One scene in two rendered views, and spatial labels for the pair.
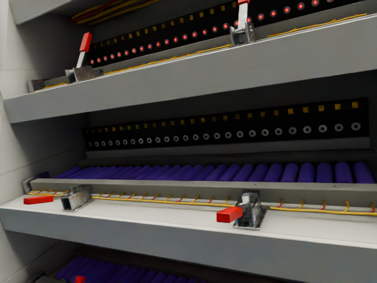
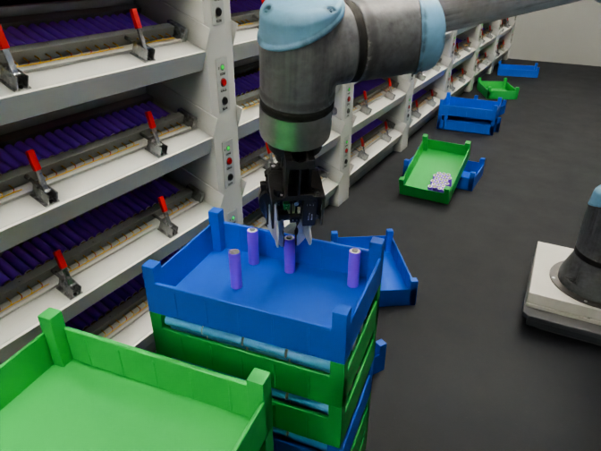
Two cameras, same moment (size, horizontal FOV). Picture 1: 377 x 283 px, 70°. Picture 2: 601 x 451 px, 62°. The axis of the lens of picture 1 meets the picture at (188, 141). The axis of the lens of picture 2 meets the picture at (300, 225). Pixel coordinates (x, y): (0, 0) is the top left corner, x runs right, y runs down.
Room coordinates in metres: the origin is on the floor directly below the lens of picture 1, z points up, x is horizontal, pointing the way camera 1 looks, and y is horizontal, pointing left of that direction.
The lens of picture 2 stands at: (0.29, 1.55, 0.86)
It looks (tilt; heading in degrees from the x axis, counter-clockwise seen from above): 28 degrees down; 272
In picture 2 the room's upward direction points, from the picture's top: straight up
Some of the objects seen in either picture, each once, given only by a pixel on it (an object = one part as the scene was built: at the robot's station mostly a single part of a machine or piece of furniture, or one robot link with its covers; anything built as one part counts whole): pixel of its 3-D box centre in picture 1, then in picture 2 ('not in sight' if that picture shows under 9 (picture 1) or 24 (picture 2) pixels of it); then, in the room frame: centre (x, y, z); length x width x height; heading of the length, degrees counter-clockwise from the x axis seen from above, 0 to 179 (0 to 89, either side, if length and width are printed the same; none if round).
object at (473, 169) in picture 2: not in sight; (444, 167); (-0.27, -0.52, 0.04); 0.30 x 0.20 x 0.08; 152
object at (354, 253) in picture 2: not in sight; (353, 268); (0.23, 0.90, 0.44); 0.02 x 0.02 x 0.06
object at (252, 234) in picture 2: not in sight; (253, 245); (0.39, 0.84, 0.44); 0.02 x 0.02 x 0.06
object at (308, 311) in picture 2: not in sight; (269, 274); (0.35, 0.93, 0.44); 0.30 x 0.20 x 0.08; 161
